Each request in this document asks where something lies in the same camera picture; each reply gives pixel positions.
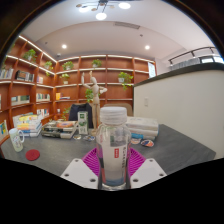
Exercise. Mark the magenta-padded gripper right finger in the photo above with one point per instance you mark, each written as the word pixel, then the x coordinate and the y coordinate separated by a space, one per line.
pixel 146 172

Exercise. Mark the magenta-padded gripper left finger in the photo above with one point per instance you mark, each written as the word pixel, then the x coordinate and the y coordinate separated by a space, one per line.
pixel 78 173

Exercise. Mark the clear plastic water bottle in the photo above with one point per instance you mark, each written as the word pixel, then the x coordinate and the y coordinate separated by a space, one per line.
pixel 113 160

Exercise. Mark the small round printed sticker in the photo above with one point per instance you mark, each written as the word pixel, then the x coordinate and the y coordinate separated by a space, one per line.
pixel 147 143
pixel 135 141
pixel 88 137
pixel 77 136

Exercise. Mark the stack of dark books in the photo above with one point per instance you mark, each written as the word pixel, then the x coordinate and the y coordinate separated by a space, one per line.
pixel 60 129

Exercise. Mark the flat round red coaster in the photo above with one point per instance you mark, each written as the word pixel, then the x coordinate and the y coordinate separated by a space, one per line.
pixel 32 155

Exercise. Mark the tall green white carton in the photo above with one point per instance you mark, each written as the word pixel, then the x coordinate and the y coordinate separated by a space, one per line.
pixel 82 122

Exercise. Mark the dark blue chair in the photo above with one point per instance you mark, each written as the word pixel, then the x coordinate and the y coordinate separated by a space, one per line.
pixel 80 112

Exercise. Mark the tan chair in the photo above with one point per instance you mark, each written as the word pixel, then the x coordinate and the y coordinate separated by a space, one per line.
pixel 128 108

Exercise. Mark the stack of colourful books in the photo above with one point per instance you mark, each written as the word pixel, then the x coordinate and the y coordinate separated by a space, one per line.
pixel 28 126

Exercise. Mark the yellow striped ceramic mug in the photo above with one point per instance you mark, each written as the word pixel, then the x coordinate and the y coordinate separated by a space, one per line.
pixel 15 140

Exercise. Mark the white partition with dark top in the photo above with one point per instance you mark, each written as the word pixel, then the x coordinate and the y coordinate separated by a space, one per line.
pixel 183 110

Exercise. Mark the wooden artist mannequin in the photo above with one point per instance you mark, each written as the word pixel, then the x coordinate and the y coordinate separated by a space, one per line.
pixel 95 96

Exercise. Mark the orange wooden shelf unit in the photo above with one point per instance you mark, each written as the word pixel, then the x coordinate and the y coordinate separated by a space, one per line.
pixel 113 83

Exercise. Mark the grey curtain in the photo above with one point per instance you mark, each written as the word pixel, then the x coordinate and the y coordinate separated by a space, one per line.
pixel 185 64

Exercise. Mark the black ceiling track rail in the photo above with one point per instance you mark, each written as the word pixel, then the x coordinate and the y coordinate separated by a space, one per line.
pixel 191 53

